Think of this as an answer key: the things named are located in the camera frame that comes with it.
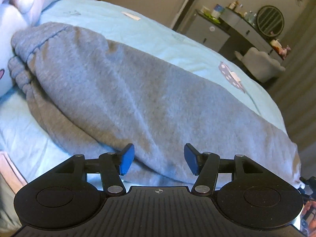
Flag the grey sweatpants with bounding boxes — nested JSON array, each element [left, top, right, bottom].
[[8, 23, 301, 187]]

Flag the grey upholstered chair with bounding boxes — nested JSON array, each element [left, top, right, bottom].
[[234, 47, 285, 83]]

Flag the pink figurine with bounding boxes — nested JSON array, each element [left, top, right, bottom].
[[280, 46, 291, 59]]

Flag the grey dresser cabinet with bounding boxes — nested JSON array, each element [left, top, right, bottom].
[[183, 9, 283, 63]]

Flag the blue white tissue canister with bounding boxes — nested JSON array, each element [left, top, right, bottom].
[[211, 4, 225, 19]]

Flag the round mirror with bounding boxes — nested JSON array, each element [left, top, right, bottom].
[[257, 5, 285, 38]]

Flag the white pink plush toy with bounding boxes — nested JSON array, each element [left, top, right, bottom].
[[1, 0, 58, 96]]

